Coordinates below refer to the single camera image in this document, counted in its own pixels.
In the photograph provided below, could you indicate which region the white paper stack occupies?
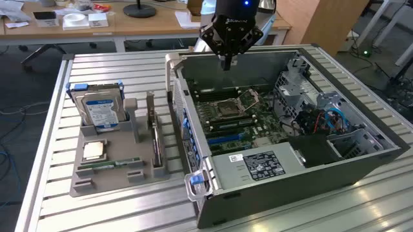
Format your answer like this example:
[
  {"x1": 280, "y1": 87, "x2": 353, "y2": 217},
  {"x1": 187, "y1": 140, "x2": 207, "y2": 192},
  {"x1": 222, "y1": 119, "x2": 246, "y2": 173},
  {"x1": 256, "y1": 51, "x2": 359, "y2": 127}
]
[{"x1": 174, "y1": 11, "x2": 203, "y2": 29}]

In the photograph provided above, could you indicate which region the white paper note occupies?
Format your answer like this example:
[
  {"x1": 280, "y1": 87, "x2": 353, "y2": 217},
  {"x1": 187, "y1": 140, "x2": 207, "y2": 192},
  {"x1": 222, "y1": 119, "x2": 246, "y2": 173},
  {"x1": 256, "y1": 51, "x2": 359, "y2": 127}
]
[{"x1": 4, "y1": 21, "x2": 29, "y2": 29}]

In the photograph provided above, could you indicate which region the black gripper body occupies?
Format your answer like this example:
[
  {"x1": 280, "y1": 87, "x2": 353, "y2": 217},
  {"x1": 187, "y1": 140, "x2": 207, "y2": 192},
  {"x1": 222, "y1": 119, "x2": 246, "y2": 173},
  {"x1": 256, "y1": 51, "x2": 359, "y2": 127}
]
[{"x1": 211, "y1": 0, "x2": 259, "y2": 57}]

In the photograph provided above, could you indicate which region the blue floor cable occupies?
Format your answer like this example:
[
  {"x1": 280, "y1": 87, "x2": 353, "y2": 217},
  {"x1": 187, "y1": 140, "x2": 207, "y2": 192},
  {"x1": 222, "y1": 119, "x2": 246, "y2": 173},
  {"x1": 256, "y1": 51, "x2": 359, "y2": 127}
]
[{"x1": 0, "y1": 113, "x2": 27, "y2": 208}]

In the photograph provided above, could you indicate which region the wooden cabinet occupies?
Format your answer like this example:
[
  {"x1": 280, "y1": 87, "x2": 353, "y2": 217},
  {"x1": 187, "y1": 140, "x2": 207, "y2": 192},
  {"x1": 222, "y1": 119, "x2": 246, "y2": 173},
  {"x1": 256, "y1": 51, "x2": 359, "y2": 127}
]
[{"x1": 283, "y1": 0, "x2": 370, "y2": 56}]

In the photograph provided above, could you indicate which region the black chair base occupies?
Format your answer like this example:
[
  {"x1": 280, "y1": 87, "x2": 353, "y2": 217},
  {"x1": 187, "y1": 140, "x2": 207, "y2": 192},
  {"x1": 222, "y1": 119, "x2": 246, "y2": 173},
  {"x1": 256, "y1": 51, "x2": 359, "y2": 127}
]
[{"x1": 19, "y1": 43, "x2": 99, "y2": 73}]

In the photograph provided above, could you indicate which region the green motherboard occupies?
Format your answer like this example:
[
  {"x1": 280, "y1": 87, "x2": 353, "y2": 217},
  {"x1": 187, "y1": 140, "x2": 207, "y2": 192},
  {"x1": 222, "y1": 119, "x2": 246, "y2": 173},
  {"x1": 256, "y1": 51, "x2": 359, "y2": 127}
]
[{"x1": 186, "y1": 81, "x2": 293, "y2": 157}]

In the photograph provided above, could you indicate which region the white box with black top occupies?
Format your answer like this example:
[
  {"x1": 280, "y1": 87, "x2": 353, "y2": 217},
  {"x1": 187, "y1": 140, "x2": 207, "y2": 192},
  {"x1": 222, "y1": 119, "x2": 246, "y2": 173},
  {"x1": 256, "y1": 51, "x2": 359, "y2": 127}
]
[{"x1": 32, "y1": 11, "x2": 60, "y2": 28}]

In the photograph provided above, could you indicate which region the low profile graphics card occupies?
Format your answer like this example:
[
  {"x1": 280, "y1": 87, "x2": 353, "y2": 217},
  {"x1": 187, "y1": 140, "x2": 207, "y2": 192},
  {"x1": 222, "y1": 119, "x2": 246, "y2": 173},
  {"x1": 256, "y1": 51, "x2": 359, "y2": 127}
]
[{"x1": 145, "y1": 91, "x2": 166, "y2": 169}]

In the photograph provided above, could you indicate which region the white tape roll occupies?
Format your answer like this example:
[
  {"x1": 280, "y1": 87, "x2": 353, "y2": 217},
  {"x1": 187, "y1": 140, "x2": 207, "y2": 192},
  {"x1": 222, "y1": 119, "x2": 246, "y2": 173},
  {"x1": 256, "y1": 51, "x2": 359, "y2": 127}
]
[{"x1": 63, "y1": 13, "x2": 85, "y2": 25}]

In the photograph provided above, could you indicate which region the hard disk with blue caddy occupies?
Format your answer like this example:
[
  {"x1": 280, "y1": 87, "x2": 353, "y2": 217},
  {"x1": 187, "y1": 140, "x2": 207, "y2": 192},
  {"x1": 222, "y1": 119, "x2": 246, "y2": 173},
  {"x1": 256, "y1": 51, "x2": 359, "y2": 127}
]
[{"x1": 65, "y1": 81, "x2": 127, "y2": 128}]

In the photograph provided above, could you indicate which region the blue wire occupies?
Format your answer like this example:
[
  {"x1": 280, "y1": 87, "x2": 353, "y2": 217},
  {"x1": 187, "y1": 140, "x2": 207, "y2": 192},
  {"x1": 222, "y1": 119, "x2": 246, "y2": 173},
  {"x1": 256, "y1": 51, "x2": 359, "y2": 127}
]
[{"x1": 323, "y1": 108, "x2": 351, "y2": 133}]

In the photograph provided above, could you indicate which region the white flat box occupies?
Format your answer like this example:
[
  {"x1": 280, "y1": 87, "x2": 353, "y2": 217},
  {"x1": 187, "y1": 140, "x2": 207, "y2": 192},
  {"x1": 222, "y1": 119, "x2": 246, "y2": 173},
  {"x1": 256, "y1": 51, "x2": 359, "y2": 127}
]
[{"x1": 61, "y1": 19, "x2": 91, "y2": 31}]

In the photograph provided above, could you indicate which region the metal socket cover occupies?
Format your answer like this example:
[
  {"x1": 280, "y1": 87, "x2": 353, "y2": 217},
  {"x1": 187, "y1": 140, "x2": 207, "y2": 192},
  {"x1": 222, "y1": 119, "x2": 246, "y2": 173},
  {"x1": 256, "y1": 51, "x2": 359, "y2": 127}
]
[{"x1": 238, "y1": 88, "x2": 260, "y2": 111}]

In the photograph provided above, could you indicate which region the wooden desk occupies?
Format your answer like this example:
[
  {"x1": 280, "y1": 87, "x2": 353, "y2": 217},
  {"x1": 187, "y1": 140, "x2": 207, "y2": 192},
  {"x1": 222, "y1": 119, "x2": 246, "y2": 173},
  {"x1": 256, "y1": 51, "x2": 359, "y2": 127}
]
[{"x1": 0, "y1": 0, "x2": 293, "y2": 53}]

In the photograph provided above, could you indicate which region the hard disk with blue label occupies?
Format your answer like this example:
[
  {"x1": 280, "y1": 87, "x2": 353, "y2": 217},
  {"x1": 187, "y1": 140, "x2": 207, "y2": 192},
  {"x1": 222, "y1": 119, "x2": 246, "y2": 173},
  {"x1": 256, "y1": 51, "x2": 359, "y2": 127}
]
[{"x1": 80, "y1": 93, "x2": 129, "y2": 133}]

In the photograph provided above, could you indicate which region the white floor cable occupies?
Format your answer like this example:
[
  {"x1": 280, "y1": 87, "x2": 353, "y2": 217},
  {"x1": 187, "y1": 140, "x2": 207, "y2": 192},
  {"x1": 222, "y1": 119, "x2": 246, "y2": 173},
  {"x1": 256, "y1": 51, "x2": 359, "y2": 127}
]
[{"x1": 0, "y1": 100, "x2": 49, "y2": 116}]

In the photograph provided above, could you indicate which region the grey power supply unit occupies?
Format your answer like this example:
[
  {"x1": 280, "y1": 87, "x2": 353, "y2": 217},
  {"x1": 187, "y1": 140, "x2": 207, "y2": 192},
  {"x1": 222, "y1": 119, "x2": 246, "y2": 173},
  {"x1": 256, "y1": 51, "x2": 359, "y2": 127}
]
[{"x1": 202, "y1": 142, "x2": 306, "y2": 190}]

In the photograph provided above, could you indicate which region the brown cardboard box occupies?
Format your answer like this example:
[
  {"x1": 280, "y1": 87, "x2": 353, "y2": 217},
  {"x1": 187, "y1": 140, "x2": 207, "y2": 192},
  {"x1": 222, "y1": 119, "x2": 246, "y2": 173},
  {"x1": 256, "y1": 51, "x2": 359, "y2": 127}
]
[{"x1": 187, "y1": 0, "x2": 203, "y2": 17}]

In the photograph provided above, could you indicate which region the blue expansion slot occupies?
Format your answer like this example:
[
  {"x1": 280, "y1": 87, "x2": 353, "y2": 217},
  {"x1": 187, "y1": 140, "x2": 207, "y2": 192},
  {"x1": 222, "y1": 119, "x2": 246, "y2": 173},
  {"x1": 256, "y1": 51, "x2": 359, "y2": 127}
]
[{"x1": 206, "y1": 134, "x2": 243, "y2": 146}]

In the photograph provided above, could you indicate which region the white cube box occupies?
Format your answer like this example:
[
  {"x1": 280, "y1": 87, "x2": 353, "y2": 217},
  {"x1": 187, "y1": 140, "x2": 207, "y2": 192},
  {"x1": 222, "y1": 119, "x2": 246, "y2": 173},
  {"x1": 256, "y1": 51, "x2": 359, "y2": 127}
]
[{"x1": 87, "y1": 12, "x2": 109, "y2": 29}]

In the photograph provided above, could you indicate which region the crumpled plastic bag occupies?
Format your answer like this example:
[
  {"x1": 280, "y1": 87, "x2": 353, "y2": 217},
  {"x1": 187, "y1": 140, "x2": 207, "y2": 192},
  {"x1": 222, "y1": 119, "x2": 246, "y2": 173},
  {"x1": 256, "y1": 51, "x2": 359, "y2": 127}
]
[{"x1": 0, "y1": 0, "x2": 33, "y2": 24}]

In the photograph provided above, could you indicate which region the CPU socket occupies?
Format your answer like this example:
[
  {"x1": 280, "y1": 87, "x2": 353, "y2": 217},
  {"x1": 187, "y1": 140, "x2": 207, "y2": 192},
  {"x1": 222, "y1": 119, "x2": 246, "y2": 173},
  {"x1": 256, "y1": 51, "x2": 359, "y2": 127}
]
[{"x1": 214, "y1": 99, "x2": 242, "y2": 119}]

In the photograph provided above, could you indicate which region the black plastic shroud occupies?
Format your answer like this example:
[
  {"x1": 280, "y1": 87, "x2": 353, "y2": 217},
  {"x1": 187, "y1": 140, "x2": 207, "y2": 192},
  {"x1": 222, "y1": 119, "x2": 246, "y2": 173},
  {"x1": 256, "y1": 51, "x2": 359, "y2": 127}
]
[{"x1": 288, "y1": 134, "x2": 345, "y2": 169}]

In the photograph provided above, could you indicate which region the silver chipset heatsink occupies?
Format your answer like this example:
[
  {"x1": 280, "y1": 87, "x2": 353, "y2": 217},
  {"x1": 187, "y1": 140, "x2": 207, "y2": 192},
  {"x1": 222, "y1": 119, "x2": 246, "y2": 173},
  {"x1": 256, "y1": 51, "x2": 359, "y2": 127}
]
[{"x1": 252, "y1": 138, "x2": 275, "y2": 148}]

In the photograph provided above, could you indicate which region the perforated metal disk bay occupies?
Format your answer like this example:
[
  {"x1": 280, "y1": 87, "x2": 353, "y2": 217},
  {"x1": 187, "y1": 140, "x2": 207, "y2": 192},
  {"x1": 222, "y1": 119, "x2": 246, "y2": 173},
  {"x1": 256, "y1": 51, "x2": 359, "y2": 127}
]
[{"x1": 272, "y1": 70, "x2": 323, "y2": 121}]

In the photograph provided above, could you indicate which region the dark grey PC case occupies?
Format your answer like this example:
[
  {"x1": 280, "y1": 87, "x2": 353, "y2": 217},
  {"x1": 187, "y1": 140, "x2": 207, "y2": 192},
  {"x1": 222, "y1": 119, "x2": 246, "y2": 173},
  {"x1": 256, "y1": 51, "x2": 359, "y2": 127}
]
[{"x1": 164, "y1": 43, "x2": 411, "y2": 230}]

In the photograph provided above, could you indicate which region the silver CPU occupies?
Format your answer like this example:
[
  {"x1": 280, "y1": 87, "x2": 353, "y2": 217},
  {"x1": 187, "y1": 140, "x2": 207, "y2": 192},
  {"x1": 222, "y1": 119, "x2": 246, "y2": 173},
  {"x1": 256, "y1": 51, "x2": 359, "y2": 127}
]
[{"x1": 83, "y1": 142, "x2": 105, "y2": 160}]

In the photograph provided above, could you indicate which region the green RAM stick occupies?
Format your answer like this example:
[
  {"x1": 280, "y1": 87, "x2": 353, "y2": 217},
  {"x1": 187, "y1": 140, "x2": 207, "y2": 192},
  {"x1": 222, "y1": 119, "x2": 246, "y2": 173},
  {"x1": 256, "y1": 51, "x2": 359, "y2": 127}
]
[{"x1": 77, "y1": 157, "x2": 141, "y2": 170}]

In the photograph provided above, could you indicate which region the grey printed parts rack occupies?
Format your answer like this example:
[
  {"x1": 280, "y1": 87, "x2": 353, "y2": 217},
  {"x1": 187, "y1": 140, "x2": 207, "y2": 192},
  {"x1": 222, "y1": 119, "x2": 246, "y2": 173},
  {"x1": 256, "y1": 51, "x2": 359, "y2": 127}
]
[{"x1": 69, "y1": 98, "x2": 171, "y2": 198}]

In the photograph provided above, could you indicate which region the black round lamp base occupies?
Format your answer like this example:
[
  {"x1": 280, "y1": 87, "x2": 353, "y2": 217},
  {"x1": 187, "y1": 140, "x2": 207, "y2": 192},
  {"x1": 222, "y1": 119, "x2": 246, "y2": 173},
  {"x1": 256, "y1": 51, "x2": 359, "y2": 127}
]
[{"x1": 121, "y1": 0, "x2": 158, "y2": 19}]

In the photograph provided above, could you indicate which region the silver disk bay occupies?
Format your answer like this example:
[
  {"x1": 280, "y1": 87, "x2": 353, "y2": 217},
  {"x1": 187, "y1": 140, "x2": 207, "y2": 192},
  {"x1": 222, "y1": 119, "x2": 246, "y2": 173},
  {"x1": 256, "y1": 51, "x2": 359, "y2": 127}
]
[{"x1": 326, "y1": 128, "x2": 394, "y2": 161}]

